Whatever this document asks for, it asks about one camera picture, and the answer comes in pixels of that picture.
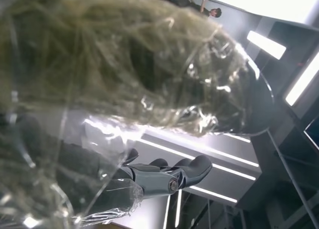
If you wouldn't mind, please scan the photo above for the long ceiling light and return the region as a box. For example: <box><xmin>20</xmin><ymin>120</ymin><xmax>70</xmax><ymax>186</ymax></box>
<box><xmin>189</xmin><ymin>185</ymin><xmax>238</xmax><ymax>204</ymax></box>
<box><xmin>285</xmin><ymin>52</ymin><xmax>319</xmax><ymax>107</ymax></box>
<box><xmin>246</xmin><ymin>30</ymin><xmax>287</xmax><ymax>61</ymax></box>

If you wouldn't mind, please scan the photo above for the person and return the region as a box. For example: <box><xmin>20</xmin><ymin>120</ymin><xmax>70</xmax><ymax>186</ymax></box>
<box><xmin>154</xmin><ymin>0</ymin><xmax>223</xmax><ymax>19</ymax></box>

